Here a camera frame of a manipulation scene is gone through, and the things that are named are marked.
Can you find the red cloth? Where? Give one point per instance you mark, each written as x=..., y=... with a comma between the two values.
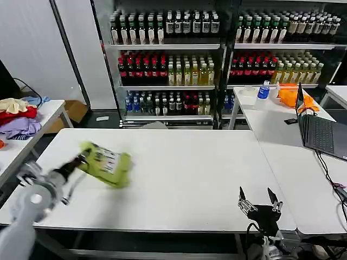
x=19, y=115

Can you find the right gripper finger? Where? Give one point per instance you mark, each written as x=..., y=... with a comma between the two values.
x=277, y=204
x=245, y=204

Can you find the purple cloth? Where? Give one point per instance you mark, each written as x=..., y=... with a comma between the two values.
x=19, y=128

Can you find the drinks shelf with green-capped bottles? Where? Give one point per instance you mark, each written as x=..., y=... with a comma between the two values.
x=168, y=67

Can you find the white side table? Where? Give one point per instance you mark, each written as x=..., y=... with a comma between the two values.
x=271, y=119

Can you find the beige cloth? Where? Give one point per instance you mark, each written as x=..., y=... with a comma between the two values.
x=12, y=105

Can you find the water bottle with blue label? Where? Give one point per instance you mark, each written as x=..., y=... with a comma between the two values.
x=262, y=94

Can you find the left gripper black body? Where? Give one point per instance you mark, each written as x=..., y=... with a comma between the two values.
x=67, y=168

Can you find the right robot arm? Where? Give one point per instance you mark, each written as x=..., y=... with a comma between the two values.
x=282, y=243

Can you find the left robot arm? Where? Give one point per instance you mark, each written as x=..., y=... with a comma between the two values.
x=19, y=230

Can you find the grey chair back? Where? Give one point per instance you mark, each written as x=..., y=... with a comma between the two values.
x=154, y=126

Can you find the yellow-green shirt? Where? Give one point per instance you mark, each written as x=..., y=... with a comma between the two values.
x=108, y=165

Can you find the black monitor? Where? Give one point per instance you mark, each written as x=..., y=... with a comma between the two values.
x=6, y=84

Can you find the small white table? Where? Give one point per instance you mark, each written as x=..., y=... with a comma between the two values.
x=337, y=94

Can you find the light blue cloth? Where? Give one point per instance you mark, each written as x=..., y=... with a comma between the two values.
x=36, y=100

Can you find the grey laptop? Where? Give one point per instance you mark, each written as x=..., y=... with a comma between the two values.
x=320, y=132

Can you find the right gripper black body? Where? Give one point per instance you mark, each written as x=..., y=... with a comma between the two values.
x=264, y=218

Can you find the black upright pole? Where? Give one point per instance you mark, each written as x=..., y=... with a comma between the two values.
x=69, y=51

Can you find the drinks shelf with dark frame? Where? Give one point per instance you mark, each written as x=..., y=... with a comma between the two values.
x=282, y=54

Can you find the orange cloth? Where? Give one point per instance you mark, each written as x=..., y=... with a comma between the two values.
x=291, y=97

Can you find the cardboard box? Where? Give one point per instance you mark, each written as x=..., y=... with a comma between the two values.
x=74, y=111

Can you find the small black device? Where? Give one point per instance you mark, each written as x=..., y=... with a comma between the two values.
x=290, y=121

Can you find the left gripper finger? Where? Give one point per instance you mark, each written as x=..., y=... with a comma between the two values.
x=85, y=157

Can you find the white table with clothes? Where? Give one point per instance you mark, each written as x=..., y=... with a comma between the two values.
x=46, y=113

